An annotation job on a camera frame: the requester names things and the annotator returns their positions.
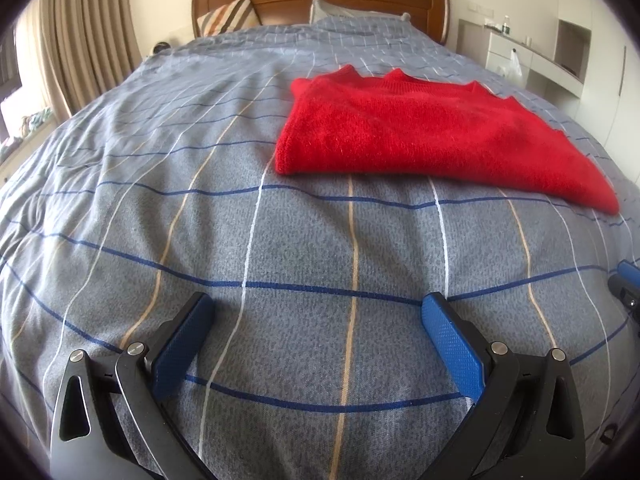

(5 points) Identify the red sweater with white rabbit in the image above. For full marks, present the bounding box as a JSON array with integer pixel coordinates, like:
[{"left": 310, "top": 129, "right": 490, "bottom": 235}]
[{"left": 274, "top": 65, "right": 622, "bottom": 216}]

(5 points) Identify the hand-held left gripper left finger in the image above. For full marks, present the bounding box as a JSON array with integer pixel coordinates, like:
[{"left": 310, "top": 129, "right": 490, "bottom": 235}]
[{"left": 50, "top": 291, "right": 216, "bottom": 480}]

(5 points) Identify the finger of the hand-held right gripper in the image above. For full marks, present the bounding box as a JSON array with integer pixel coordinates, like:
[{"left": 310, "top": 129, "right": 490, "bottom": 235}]
[{"left": 609, "top": 259, "right": 640, "bottom": 323}]

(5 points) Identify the white wardrobe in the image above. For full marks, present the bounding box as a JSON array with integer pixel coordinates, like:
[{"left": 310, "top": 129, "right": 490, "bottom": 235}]
[{"left": 582, "top": 0, "right": 640, "bottom": 186}]

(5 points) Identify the striped pillow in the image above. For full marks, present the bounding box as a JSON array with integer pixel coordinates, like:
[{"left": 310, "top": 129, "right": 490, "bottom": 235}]
[{"left": 196, "top": 0, "right": 262, "bottom": 37}]

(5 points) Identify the grey pillow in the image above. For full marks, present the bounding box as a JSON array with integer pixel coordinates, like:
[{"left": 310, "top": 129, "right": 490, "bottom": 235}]
[{"left": 310, "top": 0, "right": 412, "bottom": 26}]

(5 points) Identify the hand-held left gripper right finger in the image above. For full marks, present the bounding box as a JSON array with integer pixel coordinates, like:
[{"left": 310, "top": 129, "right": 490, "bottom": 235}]
[{"left": 421, "top": 292, "right": 587, "bottom": 480}]

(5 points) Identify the beige curtain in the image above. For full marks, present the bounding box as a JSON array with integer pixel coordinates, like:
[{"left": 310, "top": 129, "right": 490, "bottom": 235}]
[{"left": 15, "top": 0, "right": 143, "bottom": 121}]

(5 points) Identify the windowsill clutter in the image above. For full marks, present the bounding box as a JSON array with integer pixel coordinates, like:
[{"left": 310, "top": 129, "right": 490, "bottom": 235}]
[{"left": 17, "top": 107, "right": 56, "bottom": 138}]

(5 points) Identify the white built-in desk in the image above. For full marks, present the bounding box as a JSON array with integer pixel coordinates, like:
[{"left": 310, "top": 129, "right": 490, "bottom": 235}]
[{"left": 457, "top": 16, "right": 593, "bottom": 98}]

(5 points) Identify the blue checked duvet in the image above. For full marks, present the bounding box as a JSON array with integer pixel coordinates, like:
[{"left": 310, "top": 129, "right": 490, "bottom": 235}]
[{"left": 0, "top": 15, "right": 640, "bottom": 480}]

